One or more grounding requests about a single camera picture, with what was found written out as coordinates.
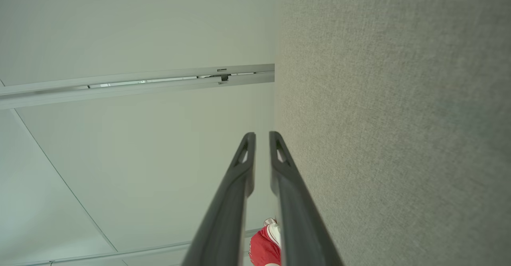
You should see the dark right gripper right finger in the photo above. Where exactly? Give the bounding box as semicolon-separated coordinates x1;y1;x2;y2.
269;131;345;266

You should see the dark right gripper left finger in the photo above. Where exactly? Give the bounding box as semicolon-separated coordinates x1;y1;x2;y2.
182;132;256;266

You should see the red basketball jersey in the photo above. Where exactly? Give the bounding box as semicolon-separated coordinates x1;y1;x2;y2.
249;217;282;266

